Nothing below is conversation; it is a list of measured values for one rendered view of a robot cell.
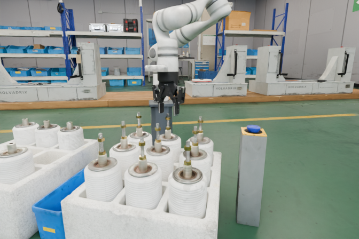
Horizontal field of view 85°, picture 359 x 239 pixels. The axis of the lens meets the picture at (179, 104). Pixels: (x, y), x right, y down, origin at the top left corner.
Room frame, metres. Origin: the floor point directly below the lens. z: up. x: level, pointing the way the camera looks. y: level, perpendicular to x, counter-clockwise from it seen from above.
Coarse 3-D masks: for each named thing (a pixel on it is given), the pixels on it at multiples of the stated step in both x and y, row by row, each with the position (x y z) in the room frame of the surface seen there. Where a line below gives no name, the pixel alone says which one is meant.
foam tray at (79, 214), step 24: (216, 168) 0.60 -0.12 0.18; (72, 192) 0.48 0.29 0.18; (120, 192) 0.47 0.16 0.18; (216, 192) 0.47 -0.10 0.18; (72, 216) 0.43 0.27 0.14; (96, 216) 0.41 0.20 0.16; (120, 216) 0.40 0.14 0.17; (144, 216) 0.39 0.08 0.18; (168, 216) 0.39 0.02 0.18; (216, 216) 0.39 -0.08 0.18
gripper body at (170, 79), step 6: (162, 72) 0.66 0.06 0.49; (168, 72) 0.66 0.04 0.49; (174, 72) 0.67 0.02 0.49; (162, 78) 0.66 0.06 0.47; (168, 78) 0.66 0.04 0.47; (174, 78) 0.67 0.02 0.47; (162, 84) 0.70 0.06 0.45; (168, 84) 0.68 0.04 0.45; (174, 84) 0.67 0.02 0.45; (174, 90) 0.67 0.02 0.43; (168, 96) 0.68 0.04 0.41
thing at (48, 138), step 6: (36, 132) 0.78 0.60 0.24; (42, 132) 0.78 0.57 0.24; (48, 132) 0.79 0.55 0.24; (54, 132) 0.81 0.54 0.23; (36, 138) 0.78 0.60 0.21; (42, 138) 0.78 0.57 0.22; (48, 138) 0.78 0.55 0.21; (54, 138) 0.80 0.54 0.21; (36, 144) 0.79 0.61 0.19; (42, 144) 0.78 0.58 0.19; (48, 144) 0.78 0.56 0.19; (54, 144) 0.80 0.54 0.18
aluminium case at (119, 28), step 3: (108, 24) 5.08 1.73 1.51; (111, 24) 5.09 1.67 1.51; (114, 24) 5.11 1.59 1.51; (108, 27) 5.07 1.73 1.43; (111, 27) 5.09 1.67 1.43; (114, 27) 5.10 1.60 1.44; (117, 27) 5.12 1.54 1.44; (120, 27) 5.13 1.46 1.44; (108, 30) 5.08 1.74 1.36; (111, 30) 5.09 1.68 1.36; (114, 30) 5.11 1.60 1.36; (117, 30) 5.12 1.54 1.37; (120, 30) 5.14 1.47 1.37; (123, 30) 5.48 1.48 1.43
